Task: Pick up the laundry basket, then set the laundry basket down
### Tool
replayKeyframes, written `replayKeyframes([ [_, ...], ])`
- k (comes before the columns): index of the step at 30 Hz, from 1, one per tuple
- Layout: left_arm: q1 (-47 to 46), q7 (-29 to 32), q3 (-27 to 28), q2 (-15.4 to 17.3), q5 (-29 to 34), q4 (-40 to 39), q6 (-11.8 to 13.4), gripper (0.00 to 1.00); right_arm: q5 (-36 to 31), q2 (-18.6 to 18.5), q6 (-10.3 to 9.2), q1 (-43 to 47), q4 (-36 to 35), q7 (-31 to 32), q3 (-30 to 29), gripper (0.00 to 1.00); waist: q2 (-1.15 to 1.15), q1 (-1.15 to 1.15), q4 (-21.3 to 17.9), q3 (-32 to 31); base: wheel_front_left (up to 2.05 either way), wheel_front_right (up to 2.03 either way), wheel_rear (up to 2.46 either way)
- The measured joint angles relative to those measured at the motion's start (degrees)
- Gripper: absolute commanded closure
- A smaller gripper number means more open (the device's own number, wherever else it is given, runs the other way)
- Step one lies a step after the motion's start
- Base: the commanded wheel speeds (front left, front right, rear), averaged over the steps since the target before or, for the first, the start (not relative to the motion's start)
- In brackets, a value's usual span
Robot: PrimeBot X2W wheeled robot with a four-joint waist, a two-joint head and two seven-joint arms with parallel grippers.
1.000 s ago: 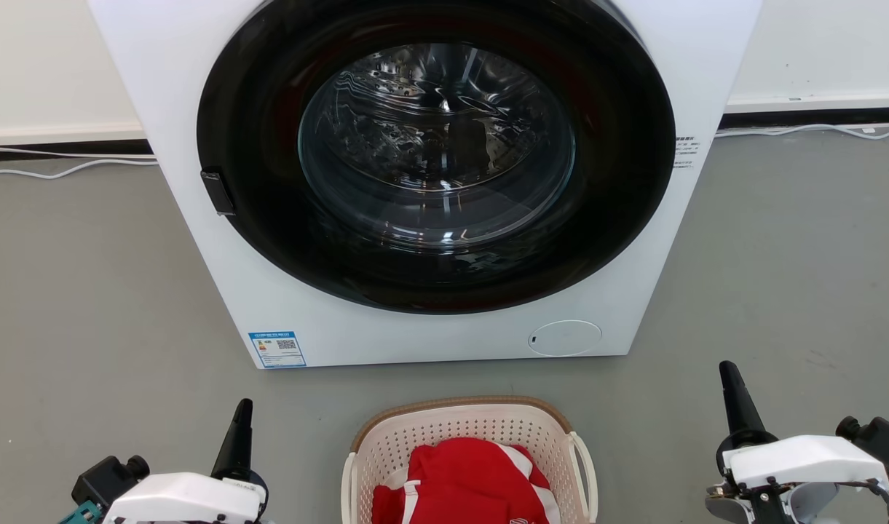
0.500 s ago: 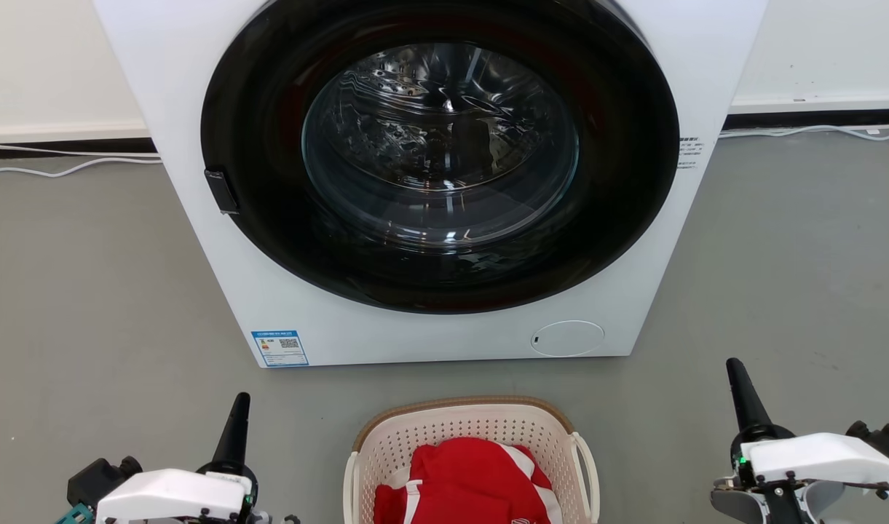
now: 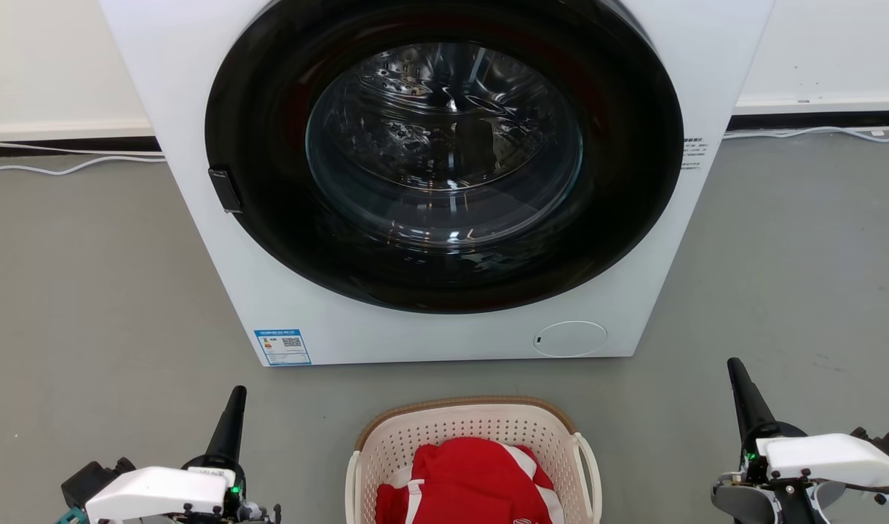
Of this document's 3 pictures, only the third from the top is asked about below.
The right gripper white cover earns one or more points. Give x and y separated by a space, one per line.
830 455

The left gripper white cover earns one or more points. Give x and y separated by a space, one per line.
160 491

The cream perforated plastic laundry basket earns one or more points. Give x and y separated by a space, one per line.
459 422

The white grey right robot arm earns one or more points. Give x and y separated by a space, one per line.
750 502

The blue white energy label sticker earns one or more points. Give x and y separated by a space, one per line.
282 347

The round white filter cover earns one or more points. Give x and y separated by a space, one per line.
569 339

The black round glass washer door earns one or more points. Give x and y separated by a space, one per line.
269 218

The red garment with white stripes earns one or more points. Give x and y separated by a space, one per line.
473 480

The small printed text label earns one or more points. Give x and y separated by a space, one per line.
693 153

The black baseboard strip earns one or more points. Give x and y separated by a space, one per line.
51 145
815 120

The white front-load washing machine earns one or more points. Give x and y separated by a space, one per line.
196 109

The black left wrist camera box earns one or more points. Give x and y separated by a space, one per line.
87 480

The teal left camera connector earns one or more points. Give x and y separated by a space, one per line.
73 517

